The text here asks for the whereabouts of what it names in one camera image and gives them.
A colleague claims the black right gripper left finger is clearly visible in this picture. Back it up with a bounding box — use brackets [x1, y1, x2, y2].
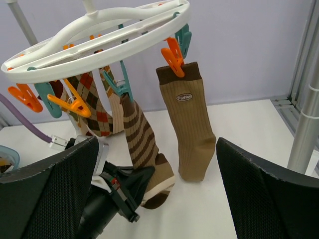
[0, 137, 99, 239]

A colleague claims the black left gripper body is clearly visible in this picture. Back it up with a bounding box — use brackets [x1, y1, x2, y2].
[64, 136, 140, 239]

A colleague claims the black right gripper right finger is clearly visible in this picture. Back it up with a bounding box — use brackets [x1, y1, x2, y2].
[216, 137, 319, 239]

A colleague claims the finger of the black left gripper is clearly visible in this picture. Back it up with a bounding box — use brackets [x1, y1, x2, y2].
[118, 166, 155, 206]

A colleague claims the brown striped sock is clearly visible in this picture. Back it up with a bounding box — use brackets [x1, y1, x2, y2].
[120, 94, 175, 210]

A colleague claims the plain brown sock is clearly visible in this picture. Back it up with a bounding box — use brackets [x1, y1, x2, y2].
[156, 62, 216, 182]

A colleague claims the white round clip hanger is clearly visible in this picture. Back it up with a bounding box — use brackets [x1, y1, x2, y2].
[1, 0, 190, 84]

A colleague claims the teal plastic basket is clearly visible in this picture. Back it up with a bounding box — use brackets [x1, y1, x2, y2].
[0, 145, 20, 174]

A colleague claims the white metal drying rack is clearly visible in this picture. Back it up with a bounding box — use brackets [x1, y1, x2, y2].
[4, 0, 319, 175]

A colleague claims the teal clothes peg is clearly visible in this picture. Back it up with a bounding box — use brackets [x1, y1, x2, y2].
[102, 60, 134, 102]

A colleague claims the orange clothes peg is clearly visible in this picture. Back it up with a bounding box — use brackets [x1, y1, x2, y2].
[161, 37, 185, 78]
[47, 78, 91, 118]
[7, 83, 43, 113]

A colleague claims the beige patchwork argyle sock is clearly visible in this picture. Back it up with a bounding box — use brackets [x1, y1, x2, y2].
[61, 65, 124, 137]

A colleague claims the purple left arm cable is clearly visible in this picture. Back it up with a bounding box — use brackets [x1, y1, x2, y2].
[0, 93, 53, 144]

